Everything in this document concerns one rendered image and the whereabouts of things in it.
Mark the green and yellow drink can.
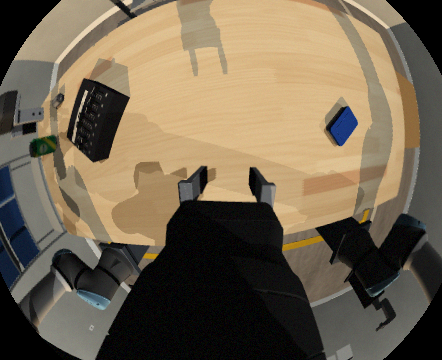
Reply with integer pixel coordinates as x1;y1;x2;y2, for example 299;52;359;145
29;135;57;157

